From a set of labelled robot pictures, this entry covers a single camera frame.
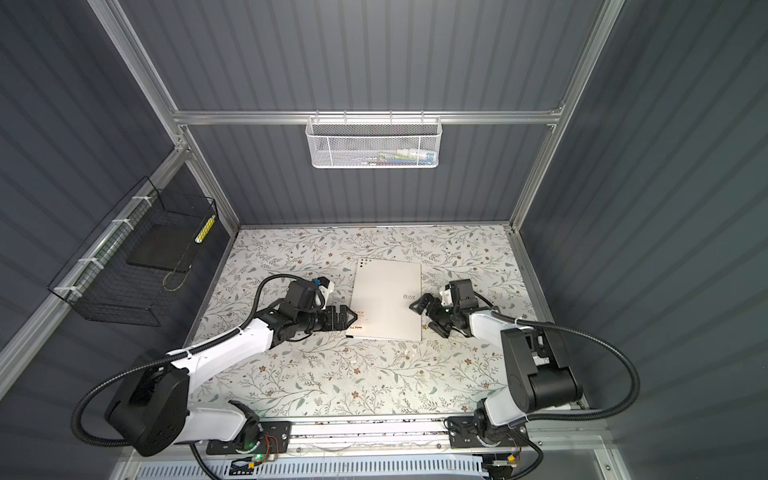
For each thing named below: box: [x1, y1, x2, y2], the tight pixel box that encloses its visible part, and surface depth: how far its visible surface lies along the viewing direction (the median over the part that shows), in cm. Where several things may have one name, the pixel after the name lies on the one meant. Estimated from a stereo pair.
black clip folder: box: [346, 258, 422, 341], surface depth 102 cm
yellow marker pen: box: [194, 214, 216, 243], surface depth 82 cm
